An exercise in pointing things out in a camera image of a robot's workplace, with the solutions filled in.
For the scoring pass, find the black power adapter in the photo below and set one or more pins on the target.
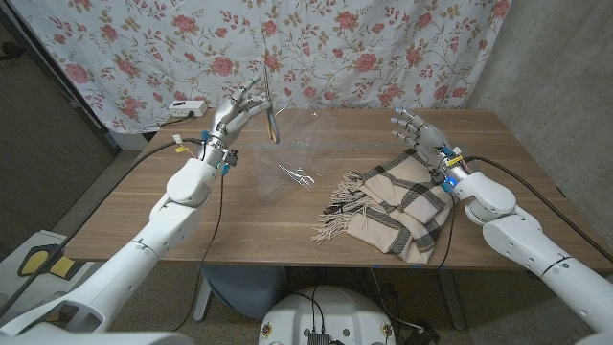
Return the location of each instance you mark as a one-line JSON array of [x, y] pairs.
[[426, 335]]

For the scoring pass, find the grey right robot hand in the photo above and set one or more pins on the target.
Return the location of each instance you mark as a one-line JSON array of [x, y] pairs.
[[428, 139]]

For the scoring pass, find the black backdrop frame pole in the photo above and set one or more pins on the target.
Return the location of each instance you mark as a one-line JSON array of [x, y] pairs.
[[62, 81]]

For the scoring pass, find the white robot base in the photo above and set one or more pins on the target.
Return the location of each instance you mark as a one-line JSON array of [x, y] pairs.
[[335, 316]]

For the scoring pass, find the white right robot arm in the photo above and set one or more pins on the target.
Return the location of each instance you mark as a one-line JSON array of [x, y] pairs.
[[527, 239]]

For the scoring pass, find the white floor panel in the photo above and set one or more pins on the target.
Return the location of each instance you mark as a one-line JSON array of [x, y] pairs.
[[14, 268]]

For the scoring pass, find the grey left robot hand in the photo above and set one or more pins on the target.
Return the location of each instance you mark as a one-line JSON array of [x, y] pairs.
[[230, 120]]

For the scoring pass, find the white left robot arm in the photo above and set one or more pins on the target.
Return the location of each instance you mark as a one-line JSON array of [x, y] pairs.
[[158, 235]]

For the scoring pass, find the floral print backdrop curtain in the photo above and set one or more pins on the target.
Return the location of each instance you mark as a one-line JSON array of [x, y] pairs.
[[287, 48]]

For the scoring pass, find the grey metal table leg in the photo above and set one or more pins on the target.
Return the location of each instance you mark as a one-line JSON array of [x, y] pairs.
[[452, 302]]

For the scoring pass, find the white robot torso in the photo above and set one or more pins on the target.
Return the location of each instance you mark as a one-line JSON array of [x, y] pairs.
[[96, 340]]

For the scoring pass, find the yellow black floor object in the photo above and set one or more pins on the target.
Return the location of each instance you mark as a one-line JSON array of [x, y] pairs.
[[38, 261]]

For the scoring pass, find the clear plastic bag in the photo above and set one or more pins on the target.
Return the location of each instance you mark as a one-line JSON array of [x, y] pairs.
[[297, 153]]

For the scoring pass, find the white power strip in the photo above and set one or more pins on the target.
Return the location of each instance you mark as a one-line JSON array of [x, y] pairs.
[[188, 108]]

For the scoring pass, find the beige plaid fringed scarf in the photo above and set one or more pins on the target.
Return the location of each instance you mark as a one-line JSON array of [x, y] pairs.
[[383, 211]]

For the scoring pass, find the grey chair under table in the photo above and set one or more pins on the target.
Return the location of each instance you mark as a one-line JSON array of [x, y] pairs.
[[244, 287]]

